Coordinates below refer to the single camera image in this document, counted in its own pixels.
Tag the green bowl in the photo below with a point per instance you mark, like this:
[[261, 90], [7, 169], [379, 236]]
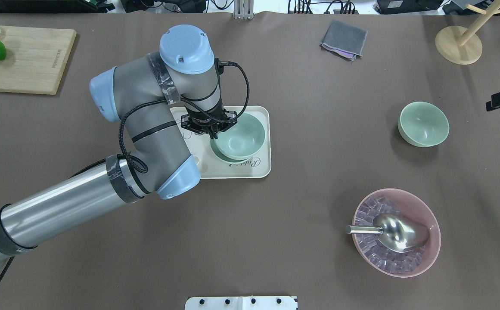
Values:
[[423, 124], [242, 140], [221, 156]]

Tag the grey folded cloth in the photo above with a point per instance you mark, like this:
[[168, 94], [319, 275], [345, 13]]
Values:
[[344, 39]]

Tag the metal ice scoop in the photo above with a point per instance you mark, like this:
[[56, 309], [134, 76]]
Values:
[[395, 232]]

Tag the wooden mug tree stand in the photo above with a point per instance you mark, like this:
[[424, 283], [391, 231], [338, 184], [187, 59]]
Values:
[[461, 45]]

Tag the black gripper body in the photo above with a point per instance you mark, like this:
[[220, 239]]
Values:
[[203, 122]]

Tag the beige rabbit tray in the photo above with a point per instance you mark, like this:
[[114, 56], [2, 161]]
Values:
[[212, 167]]

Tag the green bowl on tray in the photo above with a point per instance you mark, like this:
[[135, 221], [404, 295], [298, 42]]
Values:
[[221, 156]]

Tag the bamboo cutting board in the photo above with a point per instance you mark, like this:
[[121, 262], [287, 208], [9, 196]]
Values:
[[36, 59]]

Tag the pink bowl with ice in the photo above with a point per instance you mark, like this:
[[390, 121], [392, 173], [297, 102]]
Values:
[[415, 209]]

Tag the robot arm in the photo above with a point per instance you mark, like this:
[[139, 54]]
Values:
[[153, 98]]

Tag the aluminium frame post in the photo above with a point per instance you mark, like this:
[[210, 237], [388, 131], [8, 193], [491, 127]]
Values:
[[243, 9]]

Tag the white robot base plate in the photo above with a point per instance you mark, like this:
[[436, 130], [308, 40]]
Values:
[[242, 303]]

